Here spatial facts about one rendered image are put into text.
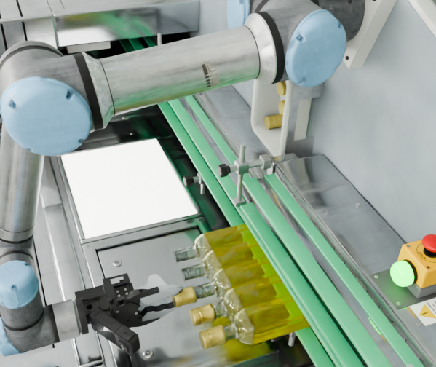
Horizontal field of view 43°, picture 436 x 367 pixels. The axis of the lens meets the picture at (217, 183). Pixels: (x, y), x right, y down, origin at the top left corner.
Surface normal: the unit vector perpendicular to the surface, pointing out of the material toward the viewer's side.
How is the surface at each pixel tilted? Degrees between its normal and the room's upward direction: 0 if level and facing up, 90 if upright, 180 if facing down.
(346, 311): 90
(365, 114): 0
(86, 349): 90
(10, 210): 66
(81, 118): 82
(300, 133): 90
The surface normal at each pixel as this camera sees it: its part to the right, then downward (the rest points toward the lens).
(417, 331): 0.04, -0.79
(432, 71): -0.93, 0.20
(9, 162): -0.28, 0.43
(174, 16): 0.37, 0.58
